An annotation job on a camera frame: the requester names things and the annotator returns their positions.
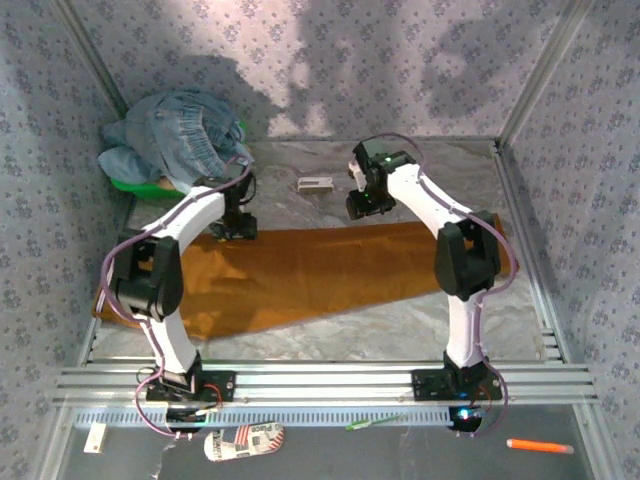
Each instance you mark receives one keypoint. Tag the brown trousers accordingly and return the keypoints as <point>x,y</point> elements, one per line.
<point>300,270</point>

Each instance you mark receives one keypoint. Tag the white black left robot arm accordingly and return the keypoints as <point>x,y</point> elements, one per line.
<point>170,340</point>

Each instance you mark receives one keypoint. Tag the small white plastic block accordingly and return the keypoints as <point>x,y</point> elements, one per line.
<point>315,185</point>

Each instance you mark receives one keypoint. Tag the beige cloth item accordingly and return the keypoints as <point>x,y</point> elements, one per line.
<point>167,186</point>

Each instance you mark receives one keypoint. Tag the blue denim jeans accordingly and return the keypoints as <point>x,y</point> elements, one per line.
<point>175,135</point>

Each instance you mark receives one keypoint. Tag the green plastic basin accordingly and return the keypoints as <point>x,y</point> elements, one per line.
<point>137,190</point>

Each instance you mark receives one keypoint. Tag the light blue garment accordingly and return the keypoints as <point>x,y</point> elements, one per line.
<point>120,167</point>

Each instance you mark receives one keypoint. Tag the black round controller board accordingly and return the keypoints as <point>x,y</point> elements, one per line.
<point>182,419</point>
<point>465,417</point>

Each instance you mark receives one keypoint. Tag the green pen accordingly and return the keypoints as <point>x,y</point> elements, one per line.
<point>365,424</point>

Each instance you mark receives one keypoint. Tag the small white label piece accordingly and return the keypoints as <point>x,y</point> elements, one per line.
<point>95,438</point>

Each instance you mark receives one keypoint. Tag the orange marker pen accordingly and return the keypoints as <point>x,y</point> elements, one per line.
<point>540,446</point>

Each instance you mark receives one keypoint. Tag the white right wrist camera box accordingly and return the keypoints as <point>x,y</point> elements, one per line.
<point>357,174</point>

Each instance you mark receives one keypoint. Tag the aluminium frame bar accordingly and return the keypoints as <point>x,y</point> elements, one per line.
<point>590,440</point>
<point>125,220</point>
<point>55,445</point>
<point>515,195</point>

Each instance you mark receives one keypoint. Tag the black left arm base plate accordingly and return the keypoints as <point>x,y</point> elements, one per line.
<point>225,382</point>

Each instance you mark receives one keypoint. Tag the aluminium mounting rail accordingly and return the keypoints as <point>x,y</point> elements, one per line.
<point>325,385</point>

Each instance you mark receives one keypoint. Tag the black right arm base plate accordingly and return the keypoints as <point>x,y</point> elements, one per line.
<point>425,385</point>

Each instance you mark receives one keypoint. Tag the aluminium frame post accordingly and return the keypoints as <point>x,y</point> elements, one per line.
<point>92,60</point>
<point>543,70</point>

